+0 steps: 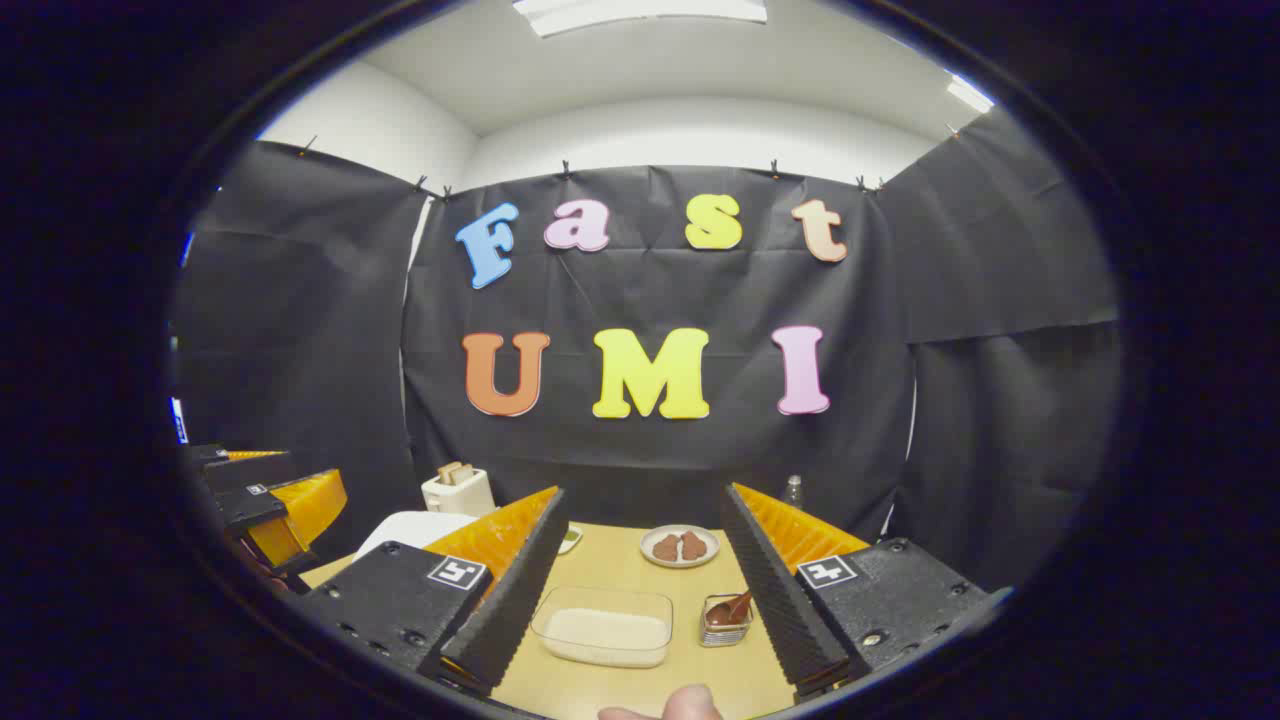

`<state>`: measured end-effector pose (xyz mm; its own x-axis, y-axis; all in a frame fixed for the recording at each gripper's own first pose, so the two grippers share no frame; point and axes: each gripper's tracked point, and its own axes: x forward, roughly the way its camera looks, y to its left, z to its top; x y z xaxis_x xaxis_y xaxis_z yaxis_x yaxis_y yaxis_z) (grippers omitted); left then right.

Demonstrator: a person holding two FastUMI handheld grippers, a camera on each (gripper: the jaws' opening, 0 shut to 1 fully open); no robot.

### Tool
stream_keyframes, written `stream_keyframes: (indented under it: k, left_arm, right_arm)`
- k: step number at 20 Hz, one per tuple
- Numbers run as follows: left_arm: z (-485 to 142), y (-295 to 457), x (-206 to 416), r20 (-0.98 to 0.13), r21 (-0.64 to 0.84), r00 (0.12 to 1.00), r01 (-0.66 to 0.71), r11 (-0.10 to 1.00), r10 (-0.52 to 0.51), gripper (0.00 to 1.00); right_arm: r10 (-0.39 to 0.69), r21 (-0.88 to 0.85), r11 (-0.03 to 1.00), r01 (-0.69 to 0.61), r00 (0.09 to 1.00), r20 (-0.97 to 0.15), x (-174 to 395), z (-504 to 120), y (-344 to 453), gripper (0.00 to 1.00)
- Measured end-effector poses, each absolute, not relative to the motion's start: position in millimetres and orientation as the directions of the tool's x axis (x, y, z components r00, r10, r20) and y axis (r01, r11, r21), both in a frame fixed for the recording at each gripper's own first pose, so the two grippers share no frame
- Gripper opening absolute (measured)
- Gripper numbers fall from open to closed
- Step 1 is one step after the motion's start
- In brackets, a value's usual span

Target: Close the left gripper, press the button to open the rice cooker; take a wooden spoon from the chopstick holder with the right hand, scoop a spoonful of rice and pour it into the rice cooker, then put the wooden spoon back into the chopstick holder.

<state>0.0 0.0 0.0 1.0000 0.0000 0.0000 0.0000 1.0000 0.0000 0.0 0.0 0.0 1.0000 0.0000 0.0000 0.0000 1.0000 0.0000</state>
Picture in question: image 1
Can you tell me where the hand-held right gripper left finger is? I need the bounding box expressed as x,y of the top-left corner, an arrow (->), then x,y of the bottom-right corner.
300,487 -> 571,698

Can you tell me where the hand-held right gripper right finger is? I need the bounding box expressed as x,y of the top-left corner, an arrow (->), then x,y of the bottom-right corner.
722,483 -> 1001,701

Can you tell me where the clear rice container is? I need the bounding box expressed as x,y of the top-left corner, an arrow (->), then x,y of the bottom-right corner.
530,586 -> 674,669

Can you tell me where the white rice cooker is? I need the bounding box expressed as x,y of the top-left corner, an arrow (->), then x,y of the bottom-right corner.
355,510 -> 481,561

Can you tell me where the round white plate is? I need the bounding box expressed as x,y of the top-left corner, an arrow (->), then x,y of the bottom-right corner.
640,524 -> 721,569

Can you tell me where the white toaster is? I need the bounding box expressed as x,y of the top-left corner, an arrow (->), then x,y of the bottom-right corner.
421,467 -> 497,518

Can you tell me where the black backdrop cloth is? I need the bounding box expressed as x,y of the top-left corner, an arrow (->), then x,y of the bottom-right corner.
170,105 -> 1121,591

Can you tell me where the ceiling light panel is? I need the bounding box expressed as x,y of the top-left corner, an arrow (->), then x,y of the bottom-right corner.
946,75 -> 996,114
512,0 -> 769,39

